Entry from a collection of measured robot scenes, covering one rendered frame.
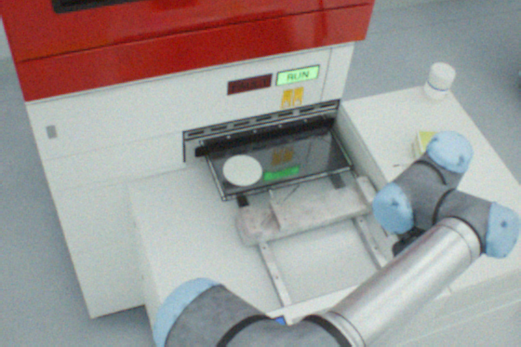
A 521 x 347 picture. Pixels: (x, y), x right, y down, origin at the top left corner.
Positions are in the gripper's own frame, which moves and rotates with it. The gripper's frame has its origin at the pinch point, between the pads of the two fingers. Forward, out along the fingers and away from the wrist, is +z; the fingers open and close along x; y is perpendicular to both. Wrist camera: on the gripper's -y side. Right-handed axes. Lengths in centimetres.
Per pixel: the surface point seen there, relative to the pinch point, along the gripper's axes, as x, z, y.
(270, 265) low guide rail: 18.4, 25.7, 21.5
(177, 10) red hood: 32, -29, 54
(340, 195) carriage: -5.6, 22.7, 33.9
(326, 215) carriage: 0.5, 22.7, 29.4
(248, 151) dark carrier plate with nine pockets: 13, 21, 53
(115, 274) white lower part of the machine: 54, 76, 59
